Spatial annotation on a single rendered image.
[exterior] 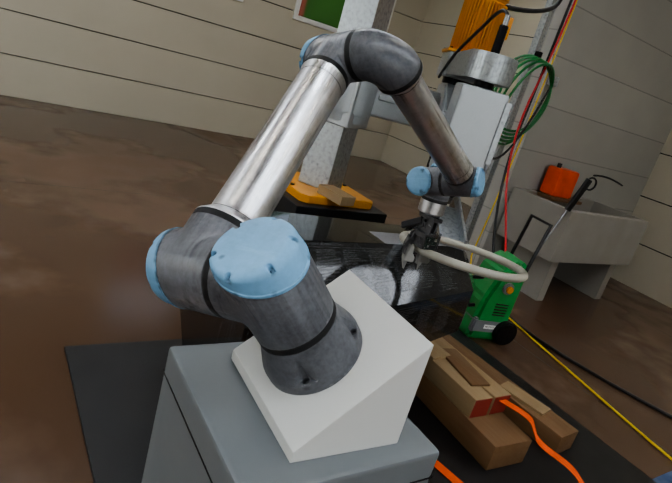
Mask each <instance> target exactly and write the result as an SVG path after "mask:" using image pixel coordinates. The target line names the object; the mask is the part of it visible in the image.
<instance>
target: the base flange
mask: <svg viewBox="0 0 672 483"><path fill-rule="evenodd" d="M299 175H300V172H296V174H295V175H294V177H293V179H292V180H291V182H290V184H289V186H288V187H287V189H286V191H287V192H288V193H290V194H291V195H292V196H294V197H295V198H296V199H297V200H299V201H302V202H305V203H309V204H319V205H329V206H339V205H338V204H336V203H334V202H332V201H331V200H329V199H327V198H326V197H324V196H322V195H320V194H319V193H317V190H318V188H315V187H313V186H310V185H308V184H305V183H303V182H300V181H298V179H299ZM341 190H343V191H345V192H347V193H348V194H350V195H352V196H354V197H356V200H355V203H354V206H339V207H349V208H359V209H371V207H372V204H373V201H371V200H369V199H368V198H366V197H365V196H363V195H361V194H360V193H358V192H357V191H355V190H353V189H352V188H350V187H348V186H347V185H346V184H344V183H342V187H341Z"/></svg>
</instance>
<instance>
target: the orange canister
mask: <svg viewBox="0 0 672 483"><path fill-rule="evenodd" d="M562 165H563V164H562V163H558V164H557V166H553V165H550V166H549V167H548V169H547V172H546V174H545V177H544V179H543V182H542V184H541V187H540V190H537V191H539V192H538V193H537V195H538V196H541V197H543V198H545V199H548V200H550V201H557V202H563V203H569V201H570V200H571V199H572V198H570V197H571V194H572V192H573V190H574V187H575V185H576V183H577V180H578V178H579V175H580V174H579V173H578V172H576V171H573V170H570V169H567V168H562ZM540 191H541V192H540Z"/></svg>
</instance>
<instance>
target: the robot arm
mask: <svg viewBox="0 0 672 483"><path fill-rule="evenodd" d="M299 57H300V58H301V61H299V68H300V71H299V72H298V74H297V76H296V77H295V79H294V80H293V82H292V83H291V85H290V86H289V88H288V89H287V91H286V92H285V94H284V95H283V97H282V98H281V100H280V101H279V103H278V104H277V106H276V107H275V109H274V110H273V112H272V113H271V115H270V116H269V118H268V119H267V121H266V122H265V124H264V125H263V127H262V128H261V130H260V131H259V133H258V134H257V136H256V137H255V139H254V140H253V142H252V143H251V145H250V147H249V148H248V150H247V151H246V153H245V154H244V156H243V157H242V159H241V160H240V162H239V163H238V165H237V166H236V168H235V169H234V171H233V172H232V174H231V175H230V177H229V178H228V180H227V181H226V183H225V184H224V186H223V187H222V189H221V190H220V192H219V193H218V195H217V196H216V198H215V199H214V201H213V202H212V204H209V205H202V206H198V207H197V208H196V209H195V210H194V212H193V213H192V215H191V216H190V218H189V219H188V221H187V222H186V224H185V225H184V227H175V228H171V229H168V230H166V231H164V232H162V233H161V234H160V235H159V236H157V238H156V239H155V240H154V241H153V244H152V246H151V247H150V248H149V251H148V254H147V258H146V275H147V279H148V281H149V284H150V287H151V289H152V290H153V292H154V293H155V294H156V295H157V296H158V297H159V298H160V299H161V300H163V301H164V302H166V303H169V304H172V305H173V306H175V307H177V308H180V309H187V310H191V311H195V312H199V313H203V314H207V315H211V316H215V317H219V318H224V319H228V320H232V321H236V322H241V323H243V324H245V325H246V326H247V327H248V328H249V329H250V331H251V332H252V334H253V335H254V337H255V338H256V340H257V341H258V342H259V344H260V346H261V355H262V363H263V368H264V371H265V373H266V375H267V376H268V378H269V379H270V381H271V382H272V384H273V385H274V386H275V387H276V388H277V389H279V390H280V391H282V392H284V393H287V394H291V395H310V394H314V393H318V392H321V391H323V390H325V389H327V388H329V387H331V386H333V385H334V384H336V383H337V382H339V381H340V380H341V379H342V378H344V377H345V376H346V375H347V374H348V373H349V371H350V370H351V369H352V368H353V366H354V365H355V363H356V361H357V360H358V358H359V355H360V352H361V349H362V333H361V330H360V328H359V326H358V324H357V322H356V320H355V318H354V317H353V316H352V315H351V314H350V313H349V312H348V311H347V310H346V309H344V308H343V307H341V306H340V305H339V304H337V303H336V302H335V301H334V300H333V298H332V296H331V294H330V292H329V290H328V288H327V286H326V284H325V282H324V280H323V278H322V276H321V274H320V272H319V270H318V268H317V266H316V264H315V262H314V260H313V259H312V257H311V255H310V253H309V249H308V247H307V245H306V243H305V241H304V240H303V239H302V238H301V237H300V235H299V234H298V232H297V231H296V229H295V228H294V227H293V226H292V225H291V224H290V223H288V222H287V221H285V220H282V219H276V218H274V217H270V216H271V215H272V213H273V211H274V209H275V208H276V206H277V204H278V203H279V201H280V199H281V198H282V196H283V194H284V192H285V191H286V189H287V187H288V186H289V184H290V182H291V180H292V179H293V177H294V175H295V174H296V172H297V170H298V169H299V167H300V165H301V163H302V162H303V160H304V158H305V157H306V155H307V153H308V152H309V150H310V148H311V146H312V145H313V143H314V141H315V140H316V138H317V136H318V135H319V133H320V131H321V129H322V128H323V126H324V124H325V123H326V121H327V119H328V117H329V116H330V114H331V112H332V111H333V109H334V107H335V106H336V104H337V102H338V100H339V99H340V97H341V96H342V95H343V94H344V92H345V91H346V89H347V87H348V86H349V84H350V83H354V82H364V81H367V82H370V83H372V84H374V85H376V86H377V87H378V89H379V90H380V91H381V92H382V93H383V94H385V95H391V97H392V98H393V100H394V101H395V103H396V104H397V106H398V107H399V109H400V110H401V112H402V113H403V115H404V117H405V118H406V120H407V121H408V123H409V124H410V126H411V127H412V129H413V130H414V132H415V133H416V135H417V136H418V138H419V139H420V141H421V142H422V144H423V145H424V147H425V149H426V150H427V152H428V153H429V155H430V156H431V158H432V159H433V161H434V162H435V163H433V164H432V165H431V166H430V167H423V166H418V167H415V168H413V169H411V170H410V171H409V173H408V175H407V178H406V185H407V188H408V190H409V191H410V192H411V193H412V194H414V195H417V196H421V199H420V202H419V206H418V209H419V210H420V212H419V215H420V217H417V218H413V219H409V220H405V221H402V222H401V228H405V229H407V230H410V231H411V232H410V233H408V235H407V237H406V239H405V240H404V243H403V247H402V268H403V269H404V268H405V266H406V264H407V262H413V261H414V259H415V257H414V254H413V252H414V249H415V245H416V246H417V247H419V248H420V249H424V250H433V251H435V250H436V251H437V248H438V245H439V242H440V239H441V236H439V235H438V233H437V234H436V230H437V227H438V224H439V223H440V224H442V221H443V220H442V219H440V217H442V216H443V215H444V212H445V209H446V206H447V203H448V200H449V197H450V196H455V197H470V198H472V197H479V196H480V195H481V194H482V192H483V190H484V185H485V172H484V169H483V168H481V167H474V166H473V165H472V163H471V162H470V161H469V159H468V158H467V156H466V154H465V152H464V150H463V149H462V147H461V145H460V143H459V141H458V140H457V138H456V136H455V134H454V133H453V131H452V129H451V127H450V125H449V124H448V122H447V120H446V118H445V117H444V115H443V113H442V111H441V109H440V108H439V106H438V104H437V102H436V101H435V99H434V97H433V95H432V93H431V92H430V90H429V88H428V86H427V85H426V83H425V81H424V79H423V77H422V76H421V75H422V72H423V64H422V61H421V60H420V58H419V56H418V55H417V53H416V52H415V51H414V49H413V48H412V47H410V46H409V45H408V44H407V43H406V42H404V41H403V40H401V39H400V38H398V37H396V36H394V35H392V34H390V33H387V32H385V31H382V30H378V29H374V28H359V29H356V30H349V31H343V32H337V33H332V34H321V35H318V36H316V37H313V38H311V39H309V40H308V41H307V42H306V43H305V44H304V46H303V47H302V50H301V52H300V56H299ZM437 243H438V244H437ZM412 244H415V245H412ZM436 246H437V247H436Z"/></svg>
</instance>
